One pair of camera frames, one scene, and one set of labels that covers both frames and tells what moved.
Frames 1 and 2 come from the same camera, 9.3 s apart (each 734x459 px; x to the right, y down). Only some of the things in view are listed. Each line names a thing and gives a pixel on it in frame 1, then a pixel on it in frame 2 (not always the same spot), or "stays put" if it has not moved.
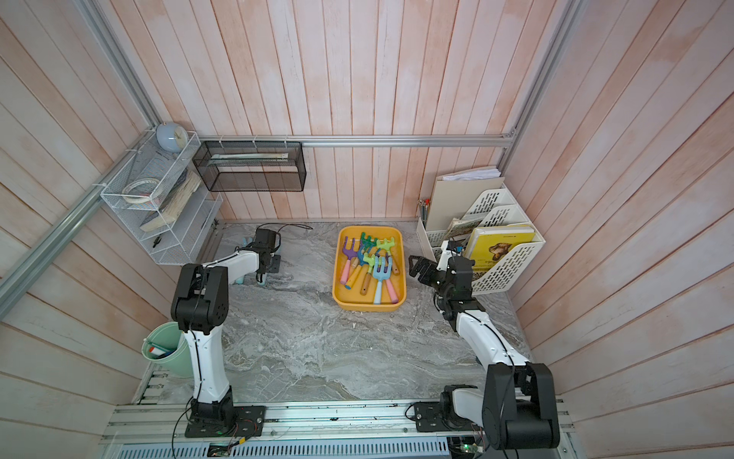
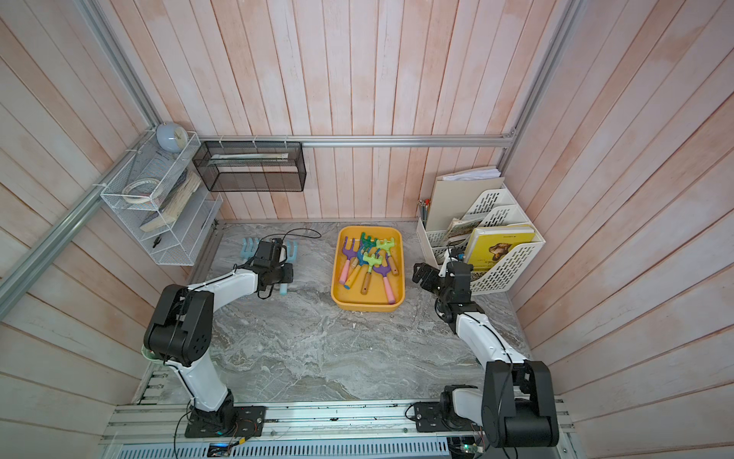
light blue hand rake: (380, 275) → (291, 254)
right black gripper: (424, 263) stays put
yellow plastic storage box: (352, 298) stays put
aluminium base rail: (316, 431) stays put
